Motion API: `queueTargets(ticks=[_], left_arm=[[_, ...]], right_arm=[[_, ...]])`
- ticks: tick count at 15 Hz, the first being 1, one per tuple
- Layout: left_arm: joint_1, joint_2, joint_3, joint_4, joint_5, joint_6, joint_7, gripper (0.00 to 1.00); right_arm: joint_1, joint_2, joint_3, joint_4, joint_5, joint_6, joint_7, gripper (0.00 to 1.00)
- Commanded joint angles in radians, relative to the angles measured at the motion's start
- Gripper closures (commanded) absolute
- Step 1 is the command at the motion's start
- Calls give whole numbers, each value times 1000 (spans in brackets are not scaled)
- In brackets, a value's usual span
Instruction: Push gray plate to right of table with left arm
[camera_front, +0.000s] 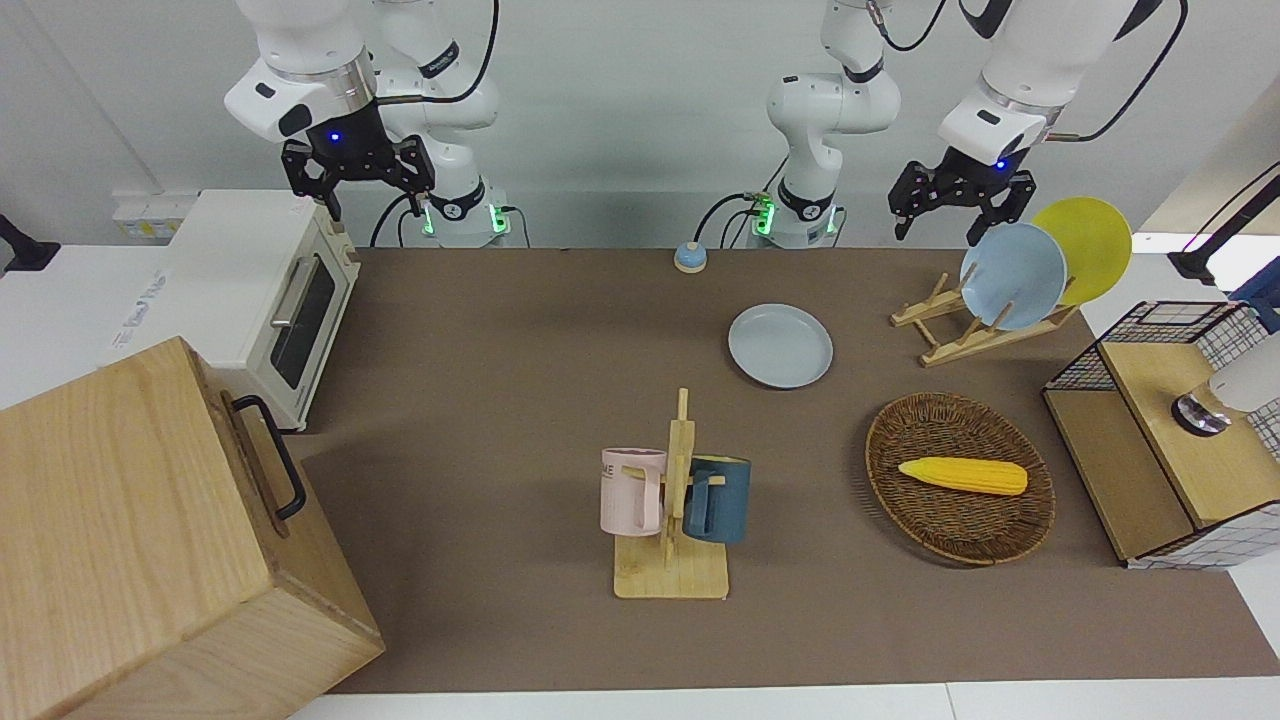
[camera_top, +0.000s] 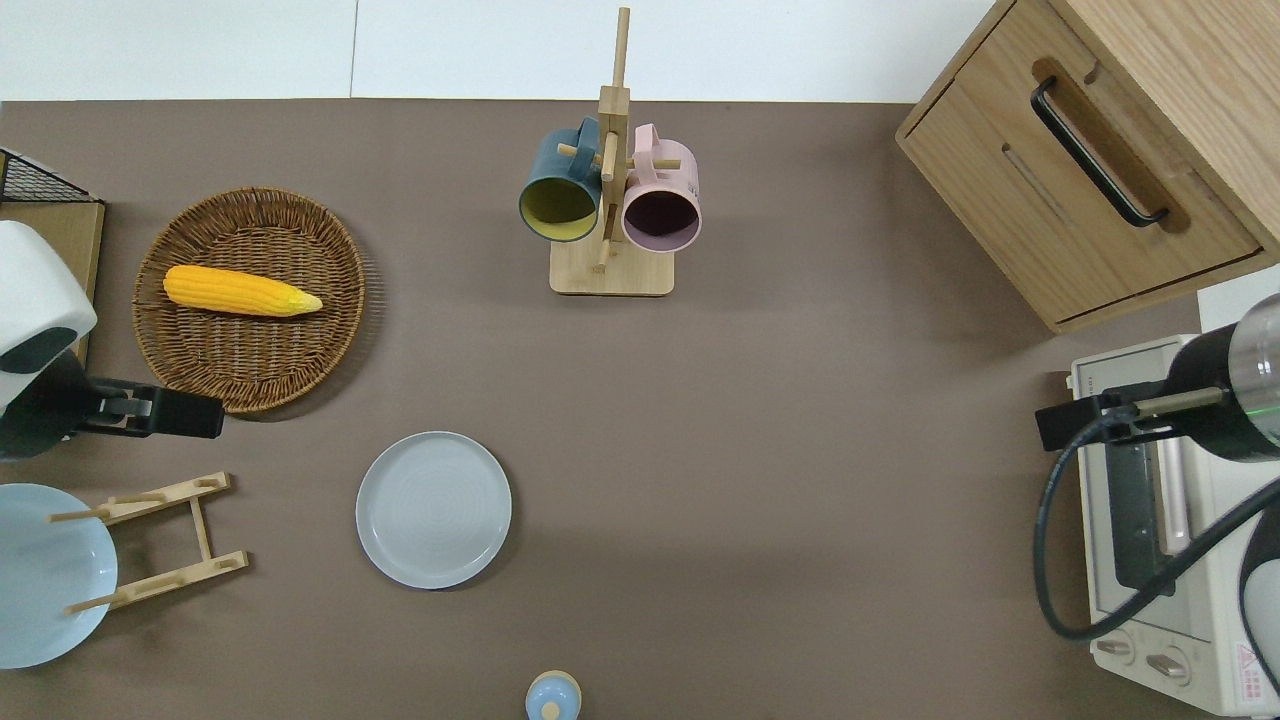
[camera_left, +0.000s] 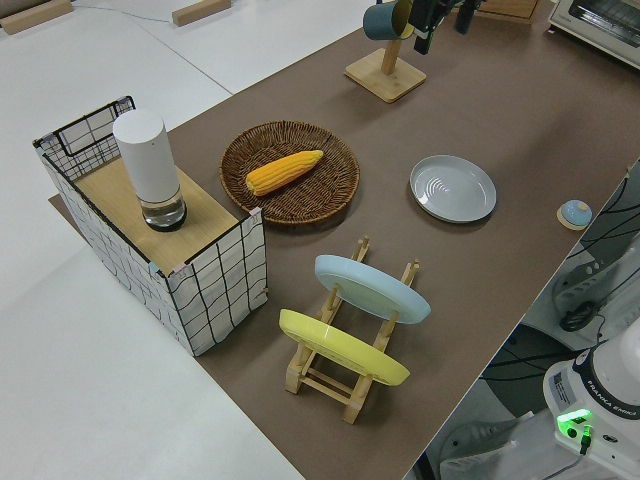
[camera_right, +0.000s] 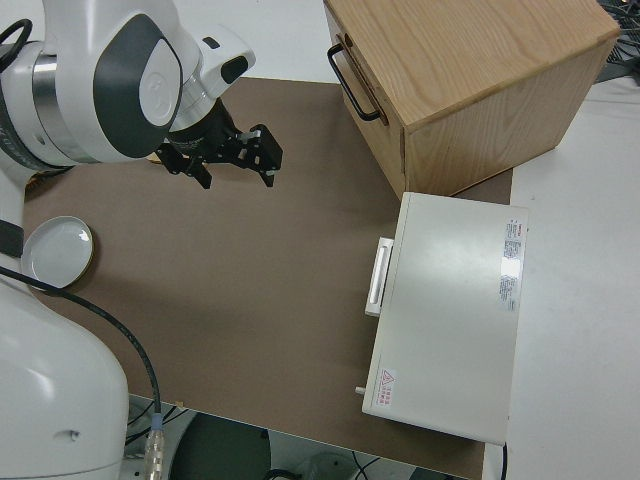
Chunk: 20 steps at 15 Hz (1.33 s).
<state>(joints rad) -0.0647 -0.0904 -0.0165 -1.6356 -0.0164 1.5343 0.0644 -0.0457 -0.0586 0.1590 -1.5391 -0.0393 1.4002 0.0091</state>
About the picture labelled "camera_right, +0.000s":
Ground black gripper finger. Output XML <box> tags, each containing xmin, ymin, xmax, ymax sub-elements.
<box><xmin>226</xmin><ymin>123</ymin><xmax>284</xmax><ymax>189</ymax></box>
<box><xmin>155</xmin><ymin>142</ymin><xmax>213</xmax><ymax>192</ymax></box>

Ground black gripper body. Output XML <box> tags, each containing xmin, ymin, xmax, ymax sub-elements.
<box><xmin>166</xmin><ymin>101</ymin><xmax>242</xmax><ymax>162</ymax></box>

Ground gray round plate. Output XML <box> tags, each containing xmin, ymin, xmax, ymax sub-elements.
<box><xmin>20</xmin><ymin>214</ymin><xmax>97</xmax><ymax>291</ymax></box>

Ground brown table mat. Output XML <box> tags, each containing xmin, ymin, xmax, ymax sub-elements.
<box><xmin>21</xmin><ymin>77</ymin><xmax>514</xmax><ymax>480</ymax></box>

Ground light wooden box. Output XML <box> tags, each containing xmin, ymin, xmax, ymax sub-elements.
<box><xmin>323</xmin><ymin>0</ymin><xmax>622</xmax><ymax>198</ymax></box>

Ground white toaster oven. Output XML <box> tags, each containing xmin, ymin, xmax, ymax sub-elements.
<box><xmin>353</xmin><ymin>191</ymin><xmax>531</xmax><ymax>447</ymax></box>

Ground red triangle warning sticker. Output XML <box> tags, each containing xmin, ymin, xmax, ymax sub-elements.
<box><xmin>375</xmin><ymin>368</ymin><xmax>399</xmax><ymax>407</ymax></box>

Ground dark round stand base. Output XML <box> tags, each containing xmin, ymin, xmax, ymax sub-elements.
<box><xmin>168</xmin><ymin>410</ymin><xmax>272</xmax><ymax>480</ymax></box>

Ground black metal box handle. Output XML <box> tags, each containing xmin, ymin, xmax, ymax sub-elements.
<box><xmin>326</xmin><ymin>43</ymin><xmax>383</xmax><ymax>123</ymax></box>

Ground white oven door handle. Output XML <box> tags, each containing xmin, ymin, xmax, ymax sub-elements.
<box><xmin>364</xmin><ymin>237</ymin><xmax>396</xmax><ymax>317</ymax></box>

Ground black cable with silver connector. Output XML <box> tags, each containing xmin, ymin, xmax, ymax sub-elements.
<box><xmin>0</xmin><ymin>264</ymin><xmax>168</xmax><ymax>480</ymax></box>

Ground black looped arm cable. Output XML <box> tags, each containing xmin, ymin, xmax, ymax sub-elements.
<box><xmin>0</xmin><ymin>18</ymin><xmax>33</xmax><ymax>72</ymax></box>

